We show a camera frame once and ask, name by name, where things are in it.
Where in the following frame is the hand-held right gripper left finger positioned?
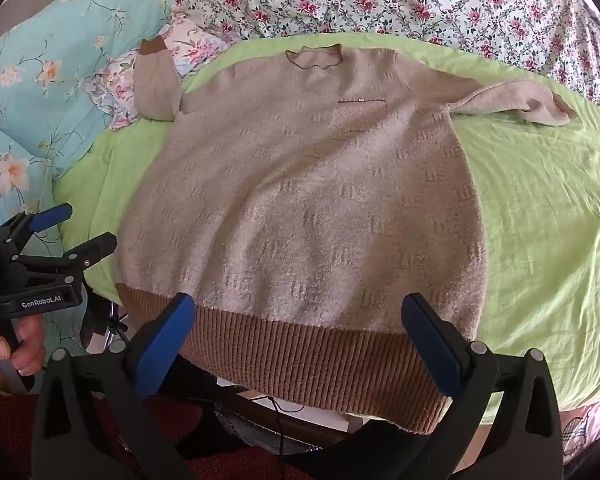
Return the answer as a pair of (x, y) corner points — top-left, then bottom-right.
(30, 291), (198, 480)

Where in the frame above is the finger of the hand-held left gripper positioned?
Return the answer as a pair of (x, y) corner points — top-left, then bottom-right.
(0, 203), (75, 257)
(16, 232), (119, 282)

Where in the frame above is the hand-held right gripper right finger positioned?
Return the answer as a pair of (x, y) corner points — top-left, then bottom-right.
(401, 292), (566, 480)

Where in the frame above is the beige knit sweater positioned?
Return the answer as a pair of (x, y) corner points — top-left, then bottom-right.
(114, 37), (578, 435)

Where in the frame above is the person's left hand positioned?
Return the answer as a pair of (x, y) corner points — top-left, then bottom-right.
(0, 316), (47, 392)

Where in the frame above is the red rug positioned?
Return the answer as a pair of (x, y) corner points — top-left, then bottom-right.
(0, 389), (301, 480)

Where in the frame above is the teal floral quilt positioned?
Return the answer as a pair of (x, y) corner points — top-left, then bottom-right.
(0, 0), (183, 361)

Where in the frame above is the pastel patchwork floral pillow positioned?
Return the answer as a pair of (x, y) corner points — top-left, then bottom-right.
(82, 10), (242, 132)

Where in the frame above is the light green bed sheet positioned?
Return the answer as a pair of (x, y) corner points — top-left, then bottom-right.
(52, 32), (600, 421)

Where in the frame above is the pink patterned cloth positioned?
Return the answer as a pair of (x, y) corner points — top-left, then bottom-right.
(562, 402), (600, 463)

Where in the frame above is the white pink floral quilt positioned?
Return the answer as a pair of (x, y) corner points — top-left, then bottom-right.
(169, 0), (600, 126)

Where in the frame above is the black cable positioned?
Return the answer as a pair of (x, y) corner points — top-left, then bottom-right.
(262, 394), (307, 480)

